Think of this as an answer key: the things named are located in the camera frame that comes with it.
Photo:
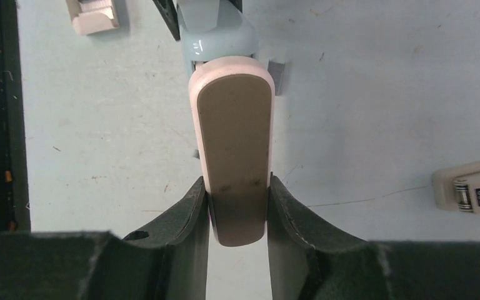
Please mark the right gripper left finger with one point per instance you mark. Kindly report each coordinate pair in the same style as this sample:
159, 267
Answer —
166, 258

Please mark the beige and black stapler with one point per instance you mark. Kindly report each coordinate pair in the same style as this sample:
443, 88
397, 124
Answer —
458, 188

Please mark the light blue stapler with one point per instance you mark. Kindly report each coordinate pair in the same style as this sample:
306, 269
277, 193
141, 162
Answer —
232, 101

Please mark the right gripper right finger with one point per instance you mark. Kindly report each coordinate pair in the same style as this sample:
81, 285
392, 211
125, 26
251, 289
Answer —
309, 258

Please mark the open staple tray box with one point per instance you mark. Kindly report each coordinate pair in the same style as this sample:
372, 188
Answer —
91, 17

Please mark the staple strip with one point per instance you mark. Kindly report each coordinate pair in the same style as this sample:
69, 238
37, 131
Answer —
277, 71

